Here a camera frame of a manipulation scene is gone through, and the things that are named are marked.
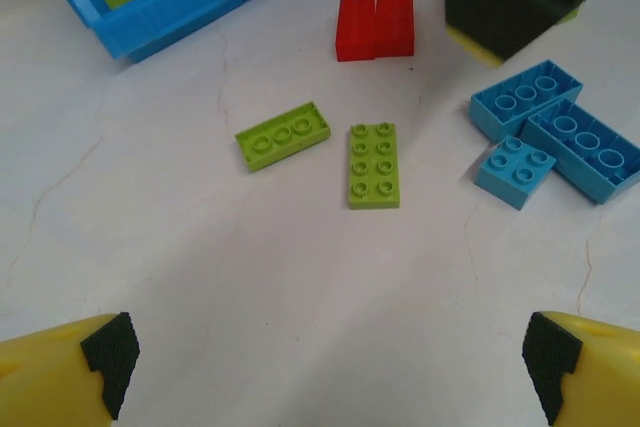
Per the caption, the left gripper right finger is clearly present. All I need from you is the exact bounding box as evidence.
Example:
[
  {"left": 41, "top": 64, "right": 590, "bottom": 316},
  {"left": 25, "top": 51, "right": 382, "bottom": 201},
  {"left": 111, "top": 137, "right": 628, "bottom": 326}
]
[{"left": 521, "top": 310, "right": 640, "bottom": 427}]

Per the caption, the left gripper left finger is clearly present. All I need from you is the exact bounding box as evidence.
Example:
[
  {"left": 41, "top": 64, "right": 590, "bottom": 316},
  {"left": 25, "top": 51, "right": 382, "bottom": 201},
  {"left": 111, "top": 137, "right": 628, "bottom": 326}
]
[{"left": 0, "top": 311, "right": 142, "bottom": 427}]

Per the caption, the long blue lego brick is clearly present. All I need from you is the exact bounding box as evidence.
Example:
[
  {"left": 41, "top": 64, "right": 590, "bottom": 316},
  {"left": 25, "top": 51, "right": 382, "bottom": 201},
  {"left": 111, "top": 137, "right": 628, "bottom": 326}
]
[
  {"left": 468, "top": 59, "right": 585, "bottom": 144},
  {"left": 519, "top": 99, "right": 640, "bottom": 206}
]

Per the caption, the long red lego brick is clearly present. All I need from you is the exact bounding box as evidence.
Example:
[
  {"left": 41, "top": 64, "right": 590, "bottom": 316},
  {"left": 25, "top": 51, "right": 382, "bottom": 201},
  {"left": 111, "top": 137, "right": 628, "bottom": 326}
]
[
  {"left": 374, "top": 0, "right": 416, "bottom": 59},
  {"left": 336, "top": 0, "right": 377, "bottom": 64}
]

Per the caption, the small blue lego brick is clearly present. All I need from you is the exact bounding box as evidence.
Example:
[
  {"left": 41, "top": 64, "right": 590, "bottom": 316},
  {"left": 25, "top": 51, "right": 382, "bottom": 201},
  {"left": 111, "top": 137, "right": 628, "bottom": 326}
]
[{"left": 473, "top": 135, "right": 558, "bottom": 210}]

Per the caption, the green lego plate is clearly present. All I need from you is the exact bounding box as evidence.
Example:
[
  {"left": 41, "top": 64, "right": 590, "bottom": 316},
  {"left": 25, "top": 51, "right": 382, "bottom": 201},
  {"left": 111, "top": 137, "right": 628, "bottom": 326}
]
[
  {"left": 234, "top": 100, "right": 333, "bottom": 175},
  {"left": 346, "top": 121, "right": 403, "bottom": 211}
]

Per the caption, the blue three-compartment plastic bin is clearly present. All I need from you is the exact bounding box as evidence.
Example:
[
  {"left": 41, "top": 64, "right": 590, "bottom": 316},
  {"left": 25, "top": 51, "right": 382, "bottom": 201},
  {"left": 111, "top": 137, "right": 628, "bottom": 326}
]
[{"left": 28, "top": 0, "right": 351, "bottom": 66}]

